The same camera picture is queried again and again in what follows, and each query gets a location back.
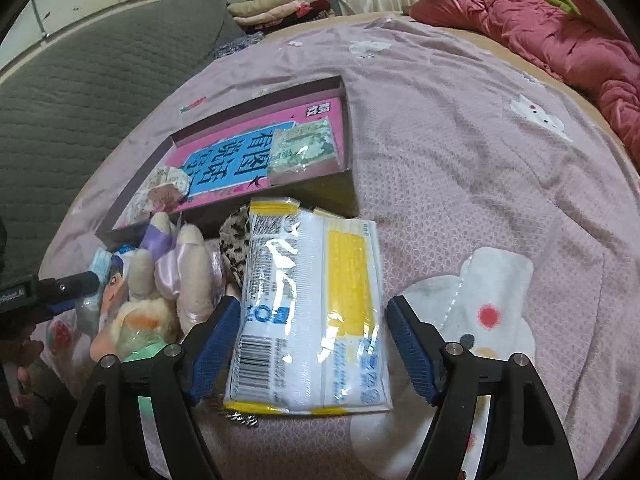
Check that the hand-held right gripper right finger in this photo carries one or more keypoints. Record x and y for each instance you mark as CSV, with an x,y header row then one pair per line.
x,y
412,350

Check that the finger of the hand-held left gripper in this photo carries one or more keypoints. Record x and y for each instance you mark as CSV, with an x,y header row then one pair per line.
x,y
70,285
61,305

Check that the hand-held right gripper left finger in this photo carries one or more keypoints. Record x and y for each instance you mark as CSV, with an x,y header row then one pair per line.
x,y
215,355

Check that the blue tissue pack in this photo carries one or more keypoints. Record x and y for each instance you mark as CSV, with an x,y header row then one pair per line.
x,y
102,262

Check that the cartoon doll packet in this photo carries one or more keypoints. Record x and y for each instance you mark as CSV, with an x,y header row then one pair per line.
x,y
116,282

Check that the peach makeup sponge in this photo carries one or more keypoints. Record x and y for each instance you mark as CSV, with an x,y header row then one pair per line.
x,y
102,342

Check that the green makeup sponge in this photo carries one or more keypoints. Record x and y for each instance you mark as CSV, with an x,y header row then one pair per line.
x,y
150,351

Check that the plush bunny with purple bow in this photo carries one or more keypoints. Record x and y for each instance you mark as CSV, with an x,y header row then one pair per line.
x,y
142,270

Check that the plush bunny with pink bow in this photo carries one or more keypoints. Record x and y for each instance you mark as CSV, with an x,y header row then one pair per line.
x,y
195,280

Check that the white and yellow plastic packet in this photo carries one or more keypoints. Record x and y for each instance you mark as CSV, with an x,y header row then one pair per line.
x,y
305,310

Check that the leopard print scrunchie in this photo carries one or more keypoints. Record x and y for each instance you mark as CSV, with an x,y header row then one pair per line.
x,y
235,247

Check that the shallow brown cardboard box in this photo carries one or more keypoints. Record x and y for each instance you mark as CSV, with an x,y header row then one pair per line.
x,y
330,190

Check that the person's left hand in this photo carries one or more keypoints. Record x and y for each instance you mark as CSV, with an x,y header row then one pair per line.
x,y
26,382

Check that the floral fabric scrunchie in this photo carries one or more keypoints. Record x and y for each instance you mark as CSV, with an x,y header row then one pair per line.
x,y
162,192

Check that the pink printed bed sheet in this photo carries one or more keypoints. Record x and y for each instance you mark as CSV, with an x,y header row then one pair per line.
x,y
450,185

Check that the grey quilted cover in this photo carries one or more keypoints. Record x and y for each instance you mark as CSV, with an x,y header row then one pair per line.
x,y
90,110

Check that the pink and blue book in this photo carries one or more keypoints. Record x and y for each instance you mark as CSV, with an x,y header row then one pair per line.
x,y
215,160

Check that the green tissue pack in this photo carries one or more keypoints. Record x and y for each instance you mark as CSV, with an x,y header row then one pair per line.
x,y
300,147

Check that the blue patterned cloth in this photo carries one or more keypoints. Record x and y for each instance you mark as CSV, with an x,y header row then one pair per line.
x,y
237,45

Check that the red quilt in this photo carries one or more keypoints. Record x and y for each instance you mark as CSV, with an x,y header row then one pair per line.
x,y
550,45

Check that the pile of folded clothes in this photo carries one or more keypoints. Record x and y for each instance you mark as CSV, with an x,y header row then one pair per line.
x,y
280,7

